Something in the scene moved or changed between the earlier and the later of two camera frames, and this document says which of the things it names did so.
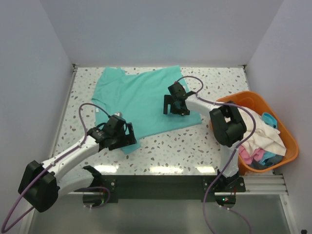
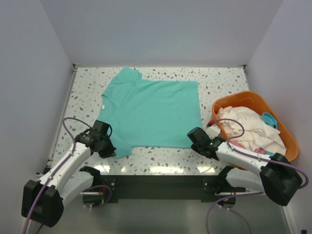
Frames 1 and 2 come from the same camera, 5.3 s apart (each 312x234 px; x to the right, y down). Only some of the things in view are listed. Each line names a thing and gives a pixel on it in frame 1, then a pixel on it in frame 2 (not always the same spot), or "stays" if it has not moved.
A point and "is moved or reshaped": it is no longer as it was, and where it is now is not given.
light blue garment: (269, 119) stays
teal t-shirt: (156, 101) is moved or reshaped
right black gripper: (175, 103) → (198, 146)
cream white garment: (265, 136) stays
